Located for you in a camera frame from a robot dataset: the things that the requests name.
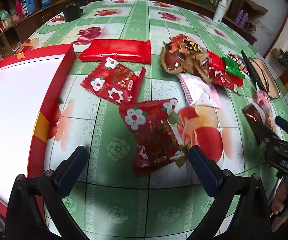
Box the dark red foil packet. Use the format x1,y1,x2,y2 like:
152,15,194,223
243,104,275,146

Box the brown photo snack packet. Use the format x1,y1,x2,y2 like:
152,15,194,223
160,34,212,83

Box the plain red snack packet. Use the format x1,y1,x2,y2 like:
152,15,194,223
78,39,151,64

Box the green snack packet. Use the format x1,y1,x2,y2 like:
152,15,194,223
221,56,245,79

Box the red snack packet right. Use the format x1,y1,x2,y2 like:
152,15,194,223
207,50,244,94

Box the pink white snack packet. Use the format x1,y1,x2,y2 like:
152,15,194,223
178,73,222,109

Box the purple bottles on shelf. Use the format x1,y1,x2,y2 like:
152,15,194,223
235,10,248,28

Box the red gift box white inside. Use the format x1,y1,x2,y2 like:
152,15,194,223
0,44,76,216

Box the red flower snack packet lower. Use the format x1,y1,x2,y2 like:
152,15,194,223
119,98,185,175

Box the red flower snack packet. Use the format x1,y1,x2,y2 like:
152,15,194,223
81,57,146,105
119,98,185,175

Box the white spray bottle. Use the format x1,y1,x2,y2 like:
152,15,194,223
212,0,227,24

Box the red flower snack packet upper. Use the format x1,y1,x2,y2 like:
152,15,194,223
81,57,146,105

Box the black round container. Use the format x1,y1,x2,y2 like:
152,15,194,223
62,3,83,22

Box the blue box on shelf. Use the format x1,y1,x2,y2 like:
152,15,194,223
25,0,36,14

